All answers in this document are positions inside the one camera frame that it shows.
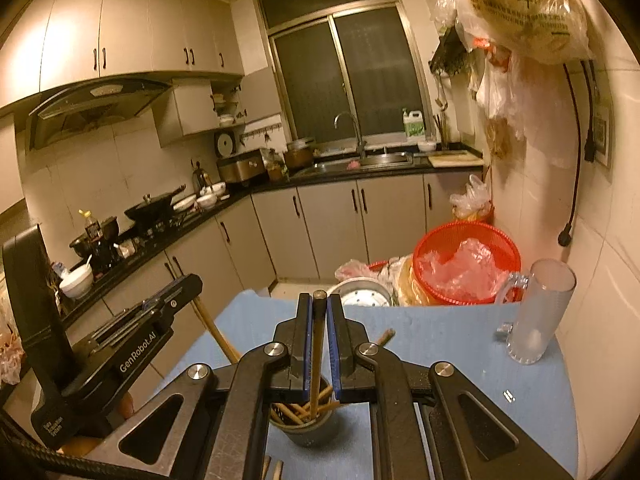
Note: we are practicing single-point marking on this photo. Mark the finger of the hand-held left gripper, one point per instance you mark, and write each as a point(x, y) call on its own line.
point(185, 282)
point(167, 306)

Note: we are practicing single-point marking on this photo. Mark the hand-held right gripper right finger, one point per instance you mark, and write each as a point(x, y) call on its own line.
point(334, 360)

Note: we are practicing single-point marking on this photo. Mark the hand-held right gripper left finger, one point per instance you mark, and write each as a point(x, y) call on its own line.
point(306, 360)

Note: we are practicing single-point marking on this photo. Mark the single wooden chopstick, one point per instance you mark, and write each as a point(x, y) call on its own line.
point(386, 336)
point(265, 467)
point(277, 471)

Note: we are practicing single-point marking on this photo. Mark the black plastic cup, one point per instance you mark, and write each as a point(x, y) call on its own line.
point(310, 435)

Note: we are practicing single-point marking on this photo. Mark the person's left hand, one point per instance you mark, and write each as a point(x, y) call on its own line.
point(128, 405)

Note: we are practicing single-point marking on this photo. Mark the white metal steamer pot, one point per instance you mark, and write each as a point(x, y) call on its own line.
point(362, 295)

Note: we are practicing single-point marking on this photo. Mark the black kitchen countertop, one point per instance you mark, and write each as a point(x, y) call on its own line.
point(200, 212)

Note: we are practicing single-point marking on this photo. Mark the black wok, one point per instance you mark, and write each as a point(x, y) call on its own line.
point(152, 207)

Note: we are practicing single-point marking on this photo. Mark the white dishes beside stove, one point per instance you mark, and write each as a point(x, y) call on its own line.
point(202, 200)

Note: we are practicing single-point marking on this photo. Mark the large white bowl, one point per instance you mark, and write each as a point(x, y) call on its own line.
point(76, 282)

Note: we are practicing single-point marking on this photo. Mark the black stock pot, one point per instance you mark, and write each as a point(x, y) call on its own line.
point(97, 240)

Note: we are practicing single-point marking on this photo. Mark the dark bottle with yellow cap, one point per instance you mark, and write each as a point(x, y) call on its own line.
point(92, 232)

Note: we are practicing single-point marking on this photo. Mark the black kettle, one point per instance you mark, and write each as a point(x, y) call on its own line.
point(200, 177)

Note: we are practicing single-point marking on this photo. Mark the blue tablecloth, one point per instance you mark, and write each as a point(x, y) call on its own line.
point(450, 330)

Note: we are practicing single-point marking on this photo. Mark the lower kitchen cabinets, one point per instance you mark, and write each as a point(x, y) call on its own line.
point(325, 230)

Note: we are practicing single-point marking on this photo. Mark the kitchen cabinets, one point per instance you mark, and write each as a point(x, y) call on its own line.
point(125, 35)
point(325, 230)

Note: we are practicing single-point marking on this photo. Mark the crumpled bag in basket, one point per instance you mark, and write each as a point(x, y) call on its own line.
point(465, 270)

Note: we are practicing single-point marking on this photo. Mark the brown cooking pot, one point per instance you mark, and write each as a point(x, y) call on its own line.
point(299, 157)

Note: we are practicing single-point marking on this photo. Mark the open dish shelf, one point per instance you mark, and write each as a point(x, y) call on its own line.
point(225, 107)

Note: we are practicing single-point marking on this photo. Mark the red plastic basket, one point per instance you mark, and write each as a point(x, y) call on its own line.
point(465, 232)

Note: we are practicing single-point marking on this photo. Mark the black range hood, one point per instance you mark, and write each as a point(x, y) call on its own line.
point(95, 105)

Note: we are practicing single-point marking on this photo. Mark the steel sink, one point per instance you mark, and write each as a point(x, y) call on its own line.
point(380, 160)

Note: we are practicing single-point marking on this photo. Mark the frosted glass mug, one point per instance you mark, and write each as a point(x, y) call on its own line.
point(537, 310)

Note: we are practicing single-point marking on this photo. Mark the yellowish plastic bag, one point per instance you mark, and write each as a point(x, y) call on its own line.
point(470, 200)

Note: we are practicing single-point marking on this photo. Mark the metal faucet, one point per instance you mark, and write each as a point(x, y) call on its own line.
point(355, 135)

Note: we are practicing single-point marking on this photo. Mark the wooden cutting board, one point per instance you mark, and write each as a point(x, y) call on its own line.
point(455, 160)

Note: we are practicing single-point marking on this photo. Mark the green detergent bottle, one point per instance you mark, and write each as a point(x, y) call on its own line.
point(412, 125)

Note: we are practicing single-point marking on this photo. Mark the countertop chopstick holder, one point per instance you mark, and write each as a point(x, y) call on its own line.
point(440, 132)

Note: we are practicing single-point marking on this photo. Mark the upper kitchen cabinets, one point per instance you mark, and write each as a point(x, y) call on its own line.
point(125, 35)

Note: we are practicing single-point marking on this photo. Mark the kitchen window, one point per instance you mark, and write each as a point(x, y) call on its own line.
point(350, 60)

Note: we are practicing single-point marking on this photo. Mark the white hanging plastic bags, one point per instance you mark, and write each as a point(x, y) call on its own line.
point(515, 100)

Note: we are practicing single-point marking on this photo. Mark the dark hanging cloth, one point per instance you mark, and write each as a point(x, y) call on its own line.
point(450, 52)

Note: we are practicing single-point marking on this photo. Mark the plastic bag of flatbread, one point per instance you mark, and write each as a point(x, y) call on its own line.
point(525, 15)

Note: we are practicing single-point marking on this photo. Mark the wall hook rail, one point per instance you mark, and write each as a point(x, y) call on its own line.
point(260, 134)

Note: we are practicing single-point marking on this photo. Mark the wall socket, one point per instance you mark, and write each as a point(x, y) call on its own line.
point(602, 135)

